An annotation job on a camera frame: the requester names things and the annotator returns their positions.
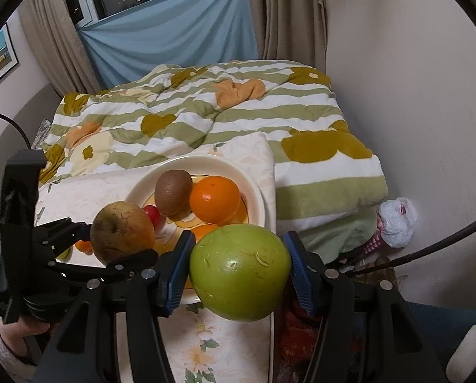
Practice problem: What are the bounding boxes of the white plastic bag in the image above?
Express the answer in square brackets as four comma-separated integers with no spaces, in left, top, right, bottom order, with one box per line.
[377,197,418,247]

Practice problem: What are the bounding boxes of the cream plate with cartoon print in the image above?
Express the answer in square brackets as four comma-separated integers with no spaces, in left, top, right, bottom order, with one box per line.
[124,155,268,304]

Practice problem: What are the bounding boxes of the large green apple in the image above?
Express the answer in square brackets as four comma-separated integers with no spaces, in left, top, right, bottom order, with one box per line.
[189,224,292,322]

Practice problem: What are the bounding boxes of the large orange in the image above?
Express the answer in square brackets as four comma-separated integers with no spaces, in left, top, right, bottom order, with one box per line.
[189,176,241,225]

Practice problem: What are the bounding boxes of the brown wrinkled apple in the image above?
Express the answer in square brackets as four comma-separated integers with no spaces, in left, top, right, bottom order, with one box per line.
[90,200,156,266]

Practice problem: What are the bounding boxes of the dark patterned cloth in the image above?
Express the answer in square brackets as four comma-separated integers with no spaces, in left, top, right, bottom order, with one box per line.
[358,231,386,257]

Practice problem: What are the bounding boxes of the green striped floral blanket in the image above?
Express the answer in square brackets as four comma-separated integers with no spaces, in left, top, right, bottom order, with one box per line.
[39,60,388,256]

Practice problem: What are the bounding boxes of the white floral table cloth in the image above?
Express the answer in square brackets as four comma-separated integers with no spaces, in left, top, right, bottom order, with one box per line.
[34,133,279,383]

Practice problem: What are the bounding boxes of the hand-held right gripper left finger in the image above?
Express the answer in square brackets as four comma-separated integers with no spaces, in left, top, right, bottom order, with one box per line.
[39,229,197,383]

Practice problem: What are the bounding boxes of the white garment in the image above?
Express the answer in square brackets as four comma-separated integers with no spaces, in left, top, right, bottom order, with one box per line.
[447,325,476,383]

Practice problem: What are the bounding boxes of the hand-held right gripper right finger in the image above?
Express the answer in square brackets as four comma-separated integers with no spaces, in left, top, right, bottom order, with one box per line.
[283,230,438,383]

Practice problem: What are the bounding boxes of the person's left hand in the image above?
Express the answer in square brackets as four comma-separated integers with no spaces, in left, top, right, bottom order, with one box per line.
[0,322,60,358]

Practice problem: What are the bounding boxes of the brown kiwi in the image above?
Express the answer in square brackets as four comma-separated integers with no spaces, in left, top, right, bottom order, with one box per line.
[155,170,193,215]

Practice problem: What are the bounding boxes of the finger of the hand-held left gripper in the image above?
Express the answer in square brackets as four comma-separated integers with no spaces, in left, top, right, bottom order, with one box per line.
[50,248,160,285]
[33,218,92,249]

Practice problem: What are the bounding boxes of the dark trousers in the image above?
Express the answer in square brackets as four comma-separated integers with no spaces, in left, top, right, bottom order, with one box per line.
[401,299,476,383]

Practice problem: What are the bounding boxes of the beige curtain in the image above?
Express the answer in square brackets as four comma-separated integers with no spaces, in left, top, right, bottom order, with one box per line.
[242,0,328,72]
[19,0,103,96]

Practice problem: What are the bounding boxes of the thin black cable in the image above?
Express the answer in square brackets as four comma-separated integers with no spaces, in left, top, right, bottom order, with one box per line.
[0,111,33,151]

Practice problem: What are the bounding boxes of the red cherry tomato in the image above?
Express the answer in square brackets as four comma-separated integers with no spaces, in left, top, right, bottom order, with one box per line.
[142,205,161,230]

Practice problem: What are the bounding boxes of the grey patterned bed sheet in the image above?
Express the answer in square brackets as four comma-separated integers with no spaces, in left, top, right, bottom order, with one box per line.
[33,117,55,148]

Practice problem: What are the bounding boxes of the blue cloth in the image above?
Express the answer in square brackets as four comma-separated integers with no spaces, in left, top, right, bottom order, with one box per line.
[76,0,260,88]

